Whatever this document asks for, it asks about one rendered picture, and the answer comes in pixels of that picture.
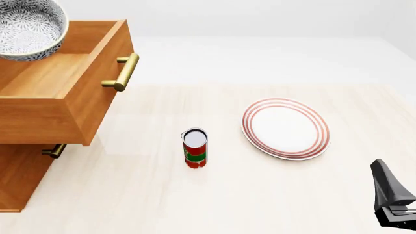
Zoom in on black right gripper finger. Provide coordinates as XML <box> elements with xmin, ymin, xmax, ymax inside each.
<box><xmin>370</xmin><ymin>158</ymin><xmax>416</xmax><ymax>212</ymax></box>

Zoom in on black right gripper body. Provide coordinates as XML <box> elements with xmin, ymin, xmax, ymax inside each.
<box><xmin>374</xmin><ymin>205</ymin><xmax>416</xmax><ymax>231</ymax></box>

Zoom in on open wooden drawer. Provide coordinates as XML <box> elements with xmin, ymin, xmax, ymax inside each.
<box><xmin>0</xmin><ymin>19</ymin><xmax>135</xmax><ymax>147</ymax></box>

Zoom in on wooden cabinet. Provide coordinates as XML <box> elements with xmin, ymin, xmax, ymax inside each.
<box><xmin>0</xmin><ymin>142</ymin><xmax>68</xmax><ymax>213</ymax></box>

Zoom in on patterned black and white bowl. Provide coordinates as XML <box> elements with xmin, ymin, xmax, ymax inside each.
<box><xmin>0</xmin><ymin>0</ymin><xmax>70</xmax><ymax>62</ymax></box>

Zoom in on white plate with red rings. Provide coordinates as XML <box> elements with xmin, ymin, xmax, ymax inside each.
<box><xmin>240</xmin><ymin>97</ymin><xmax>332</xmax><ymax>162</ymax></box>

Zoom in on red and green tin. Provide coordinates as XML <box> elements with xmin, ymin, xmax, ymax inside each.
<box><xmin>180</xmin><ymin>127</ymin><xmax>209</xmax><ymax>170</ymax></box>

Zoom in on long brass drawer handle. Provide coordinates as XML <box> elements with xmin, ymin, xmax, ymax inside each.
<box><xmin>101</xmin><ymin>52</ymin><xmax>140</xmax><ymax>92</ymax></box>

